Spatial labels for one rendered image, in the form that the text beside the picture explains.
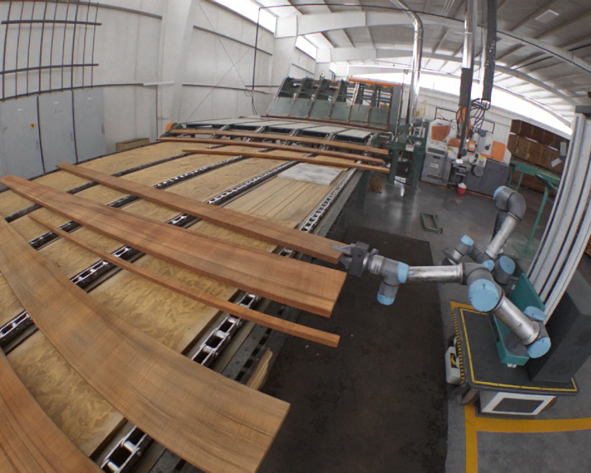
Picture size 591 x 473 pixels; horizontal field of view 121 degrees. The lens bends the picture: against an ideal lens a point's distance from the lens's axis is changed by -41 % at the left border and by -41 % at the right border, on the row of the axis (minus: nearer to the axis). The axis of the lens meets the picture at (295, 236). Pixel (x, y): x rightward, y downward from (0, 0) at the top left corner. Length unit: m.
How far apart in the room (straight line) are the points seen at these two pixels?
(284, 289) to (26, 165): 5.64
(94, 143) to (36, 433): 6.31
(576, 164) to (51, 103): 6.90
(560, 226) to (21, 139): 6.84
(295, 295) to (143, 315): 0.49
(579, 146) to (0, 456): 2.33
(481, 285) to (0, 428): 1.48
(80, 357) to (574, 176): 2.11
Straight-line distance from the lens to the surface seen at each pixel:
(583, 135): 1.73
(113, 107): 7.75
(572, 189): 1.72
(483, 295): 1.11
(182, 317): 0.88
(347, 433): 1.58
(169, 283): 0.96
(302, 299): 0.86
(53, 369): 0.90
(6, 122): 5.94
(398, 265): 1.10
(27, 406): 0.80
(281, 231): 1.26
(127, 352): 0.77
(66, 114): 6.38
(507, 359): 1.54
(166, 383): 0.68
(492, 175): 8.10
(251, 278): 0.94
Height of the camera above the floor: 1.42
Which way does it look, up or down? 26 degrees down
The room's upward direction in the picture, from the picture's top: 5 degrees clockwise
